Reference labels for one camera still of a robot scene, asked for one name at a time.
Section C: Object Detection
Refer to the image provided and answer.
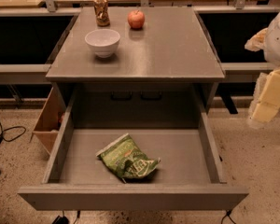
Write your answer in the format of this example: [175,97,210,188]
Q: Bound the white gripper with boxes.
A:
[245,12,280,129]

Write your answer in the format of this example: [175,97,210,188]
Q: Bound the green jalapeno chip bag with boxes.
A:
[96,133,161,182]

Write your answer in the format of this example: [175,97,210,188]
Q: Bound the grey cabinet counter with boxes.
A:
[45,6,226,115]

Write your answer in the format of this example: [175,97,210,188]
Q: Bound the open grey top drawer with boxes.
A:
[19,83,248,211]

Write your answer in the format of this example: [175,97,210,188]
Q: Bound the red apple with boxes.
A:
[128,10,145,29]

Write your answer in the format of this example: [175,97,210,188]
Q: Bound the white ceramic bowl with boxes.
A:
[85,29,120,58]

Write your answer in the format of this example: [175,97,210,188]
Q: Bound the crushed gold soda can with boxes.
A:
[94,0,110,27]

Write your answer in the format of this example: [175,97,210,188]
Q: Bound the cardboard box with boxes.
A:
[33,88,65,154]

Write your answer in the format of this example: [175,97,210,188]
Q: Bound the right metal rail frame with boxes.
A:
[194,6,280,83]

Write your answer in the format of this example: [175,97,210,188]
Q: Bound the metal rail frame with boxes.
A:
[0,8,80,85]
[194,6,280,83]

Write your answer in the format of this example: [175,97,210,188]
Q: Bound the left metal rail frame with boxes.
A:
[0,8,80,85]

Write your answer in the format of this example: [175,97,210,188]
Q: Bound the black floor cable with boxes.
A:
[0,108,27,152]

